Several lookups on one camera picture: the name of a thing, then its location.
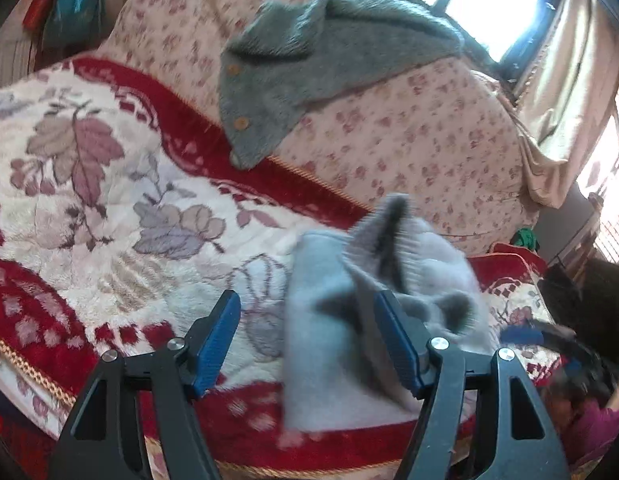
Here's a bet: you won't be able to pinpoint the pink floral quilt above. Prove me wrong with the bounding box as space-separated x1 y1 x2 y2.
98 0 538 255

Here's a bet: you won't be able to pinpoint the red floral plush blanket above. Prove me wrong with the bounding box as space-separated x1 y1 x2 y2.
0 58 549 479

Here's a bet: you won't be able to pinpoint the beige curtain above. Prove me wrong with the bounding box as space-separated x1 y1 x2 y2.
479 0 619 208

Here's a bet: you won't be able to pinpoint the teal bag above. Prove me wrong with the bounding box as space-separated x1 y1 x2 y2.
42 0 104 50

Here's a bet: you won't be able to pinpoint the grey knitted cardigan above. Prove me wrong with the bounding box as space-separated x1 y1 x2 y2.
220 0 463 169

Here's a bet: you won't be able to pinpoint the light grey sweatpants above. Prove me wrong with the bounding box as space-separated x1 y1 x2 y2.
284 194 496 432

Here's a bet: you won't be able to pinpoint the window frame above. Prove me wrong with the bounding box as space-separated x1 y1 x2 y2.
432 0 561 86

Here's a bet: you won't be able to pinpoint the magenta sleeve forearm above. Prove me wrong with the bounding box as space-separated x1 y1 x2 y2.
558 399 619 467

